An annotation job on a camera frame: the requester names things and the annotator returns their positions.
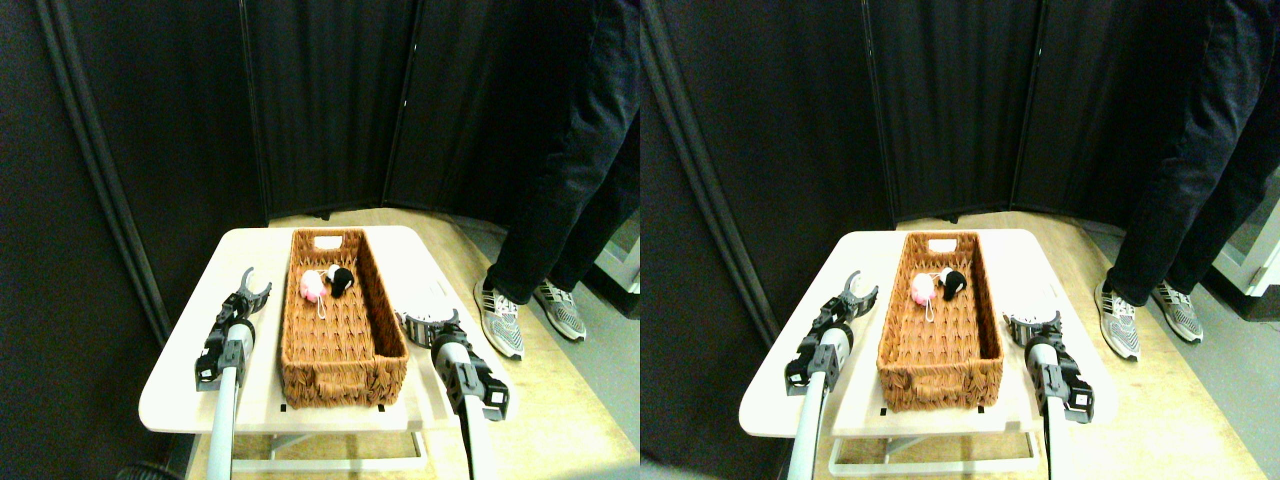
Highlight low white table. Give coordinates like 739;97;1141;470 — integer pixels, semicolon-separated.
138;226;519;473
738;230;1119;477

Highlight brown wicker basket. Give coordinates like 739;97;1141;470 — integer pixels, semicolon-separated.
877;233;1004;411
279;229;409;408

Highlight grey curtain stand pole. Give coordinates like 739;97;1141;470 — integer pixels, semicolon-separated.
36;0;171;346
640;0;783;349

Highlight person's legs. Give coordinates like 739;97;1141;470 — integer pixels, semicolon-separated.
1093;0;1280;363
472;0;640;361

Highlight black ribbed hose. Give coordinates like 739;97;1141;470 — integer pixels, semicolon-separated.
115;462;189;480

